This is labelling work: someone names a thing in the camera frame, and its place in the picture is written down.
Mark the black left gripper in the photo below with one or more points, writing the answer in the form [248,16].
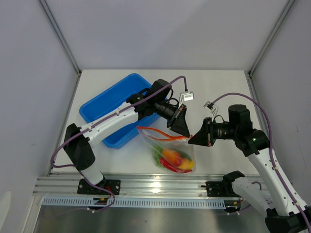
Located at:
[177,123]

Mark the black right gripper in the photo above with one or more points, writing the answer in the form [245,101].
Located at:
[205,136]

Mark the green chili pepper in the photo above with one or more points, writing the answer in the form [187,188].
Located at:
[183,154]

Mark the clear zip top bag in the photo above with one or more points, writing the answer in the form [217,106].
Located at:
[153,136]

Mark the yellow orange mango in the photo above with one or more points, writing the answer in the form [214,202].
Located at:
[186,164]

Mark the green grape bunch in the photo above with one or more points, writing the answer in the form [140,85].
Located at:
[157,154]

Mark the red chili pepper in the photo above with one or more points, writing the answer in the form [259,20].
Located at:
[173,169]

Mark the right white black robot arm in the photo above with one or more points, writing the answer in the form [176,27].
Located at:
[283,209]

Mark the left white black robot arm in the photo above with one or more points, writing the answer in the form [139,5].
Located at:
[79,141]

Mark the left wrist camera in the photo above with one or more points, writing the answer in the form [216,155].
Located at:
[185,96]

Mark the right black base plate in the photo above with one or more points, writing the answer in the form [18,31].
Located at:
[219,189]

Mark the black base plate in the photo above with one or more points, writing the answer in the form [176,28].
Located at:
[219,189]
[104,187]

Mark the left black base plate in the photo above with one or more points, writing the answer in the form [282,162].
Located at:
[104,187]

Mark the white slotted cable duct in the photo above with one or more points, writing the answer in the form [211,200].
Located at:
[135,202]

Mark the aluminium mounting rail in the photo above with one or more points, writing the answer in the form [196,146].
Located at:
[155,186]

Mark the left aluminium frame post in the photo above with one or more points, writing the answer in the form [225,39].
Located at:
[59,35]

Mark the aluminium frame post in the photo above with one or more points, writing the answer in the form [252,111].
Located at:
[290,4]
[59,35]

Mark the right aluminium frame post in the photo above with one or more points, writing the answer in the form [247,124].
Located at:
[290,4]

